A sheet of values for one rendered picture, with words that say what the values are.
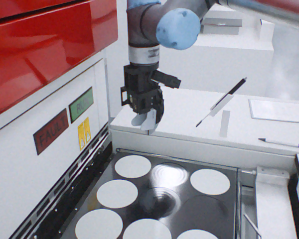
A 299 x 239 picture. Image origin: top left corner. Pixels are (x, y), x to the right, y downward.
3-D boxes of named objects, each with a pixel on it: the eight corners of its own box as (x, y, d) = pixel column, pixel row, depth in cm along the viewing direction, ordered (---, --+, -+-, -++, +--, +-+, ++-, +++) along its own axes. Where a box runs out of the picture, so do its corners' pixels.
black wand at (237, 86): (248, 77, 77) (244, 74, 77) (248, 79, 76) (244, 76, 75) (198, 126, 87) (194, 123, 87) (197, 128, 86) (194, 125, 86)
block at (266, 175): (255, 180, 81) (257, 172, 79) (254, 173, 83) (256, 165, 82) (287, 186, 79) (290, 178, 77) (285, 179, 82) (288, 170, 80)
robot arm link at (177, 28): (203, -15, 53) (167, -19, 61) (162, 33, 52) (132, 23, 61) (220, 18, 58) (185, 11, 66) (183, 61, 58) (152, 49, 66)
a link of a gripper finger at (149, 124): (136, 141, 80) (135, 110, 75) (152, 133, 83) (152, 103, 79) (144, 145, 78) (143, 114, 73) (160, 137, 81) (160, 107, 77)
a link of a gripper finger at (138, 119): (128, 136, 82) (127, 106, 77) (144, 129, 85) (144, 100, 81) (136, 141, 80) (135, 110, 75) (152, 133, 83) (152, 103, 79)
